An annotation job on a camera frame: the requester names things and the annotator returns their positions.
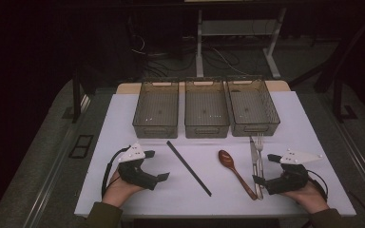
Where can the white table mat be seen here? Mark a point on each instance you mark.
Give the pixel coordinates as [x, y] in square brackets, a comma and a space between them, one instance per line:
[123, 152]

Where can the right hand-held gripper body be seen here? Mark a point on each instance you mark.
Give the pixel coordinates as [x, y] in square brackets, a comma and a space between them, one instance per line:
[293, 182]

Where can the person's left hand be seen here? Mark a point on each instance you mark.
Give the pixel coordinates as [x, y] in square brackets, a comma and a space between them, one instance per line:
[120, 190]

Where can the silver fork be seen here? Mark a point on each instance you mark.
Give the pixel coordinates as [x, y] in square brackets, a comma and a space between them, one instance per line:
[259, 145]

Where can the clear grey plastic bin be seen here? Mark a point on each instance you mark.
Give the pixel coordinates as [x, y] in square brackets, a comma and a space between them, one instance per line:
[206, 109]
[253, 107]
[157, 109]

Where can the black metal stand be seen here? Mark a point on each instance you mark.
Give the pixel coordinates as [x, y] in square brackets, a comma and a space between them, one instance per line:
[338, 101]

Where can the reddish brown wooden spoon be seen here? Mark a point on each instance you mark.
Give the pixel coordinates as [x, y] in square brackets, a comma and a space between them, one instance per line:
[226, 159]

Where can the person's right hand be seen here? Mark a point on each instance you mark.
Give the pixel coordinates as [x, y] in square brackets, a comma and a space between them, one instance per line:
[310, 198]

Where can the white metal stand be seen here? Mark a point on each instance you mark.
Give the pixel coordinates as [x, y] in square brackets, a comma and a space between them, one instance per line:
[199, 47]

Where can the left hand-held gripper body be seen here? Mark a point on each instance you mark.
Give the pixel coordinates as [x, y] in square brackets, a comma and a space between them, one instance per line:
[133, 175]

